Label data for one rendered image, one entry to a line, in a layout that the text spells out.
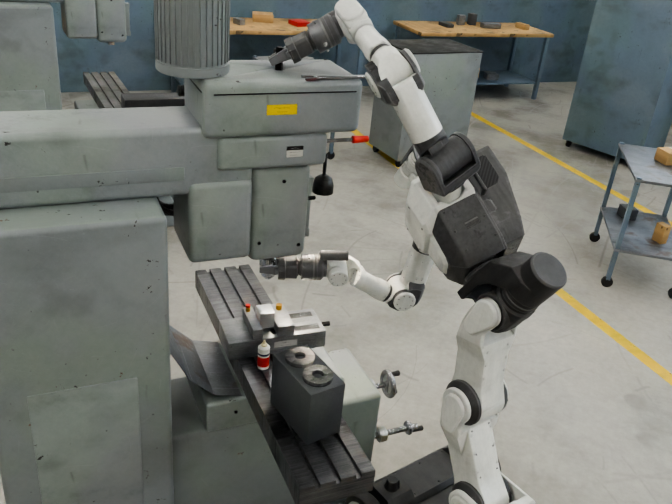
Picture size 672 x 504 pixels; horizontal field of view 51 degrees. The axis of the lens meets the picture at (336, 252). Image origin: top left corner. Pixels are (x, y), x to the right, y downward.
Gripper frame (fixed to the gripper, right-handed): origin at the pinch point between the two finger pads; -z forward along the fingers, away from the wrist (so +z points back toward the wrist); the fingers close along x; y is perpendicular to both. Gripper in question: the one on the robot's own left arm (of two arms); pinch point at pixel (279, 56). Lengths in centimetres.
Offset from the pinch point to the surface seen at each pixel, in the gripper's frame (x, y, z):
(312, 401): -51, -78, -33
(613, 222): 237, -278, 158
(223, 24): -12.1, 16.9, -8.7
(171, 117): -9.1, 0.8, -34.2
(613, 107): 465, -312, 267
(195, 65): -15.9, 11.6, -19.9
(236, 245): -15, -41, -36
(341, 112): -8.6, -20.3, 9.2
